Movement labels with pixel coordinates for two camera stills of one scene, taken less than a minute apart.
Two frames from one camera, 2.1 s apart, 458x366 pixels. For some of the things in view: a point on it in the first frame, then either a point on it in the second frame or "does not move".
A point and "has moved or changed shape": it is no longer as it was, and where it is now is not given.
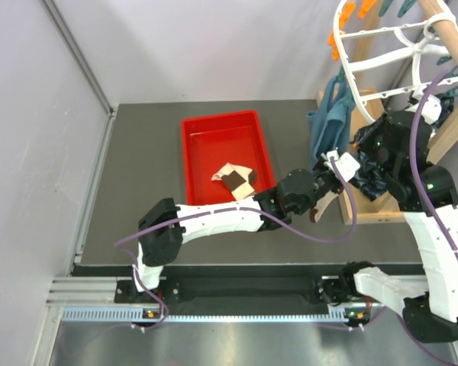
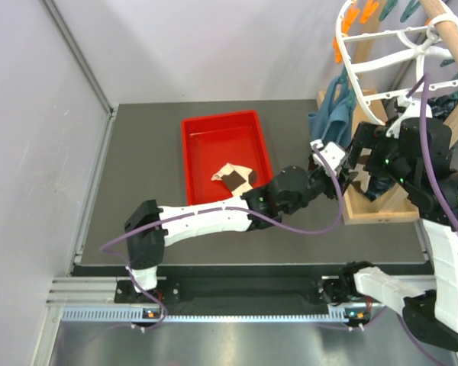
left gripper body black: (323, 184) does not move
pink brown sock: (316, 212) to (359, 174)
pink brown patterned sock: (240, 180) does not move
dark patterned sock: (370, 178) has moved or changed shape
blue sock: (329, 126) does not move
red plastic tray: (211, 142) does not move
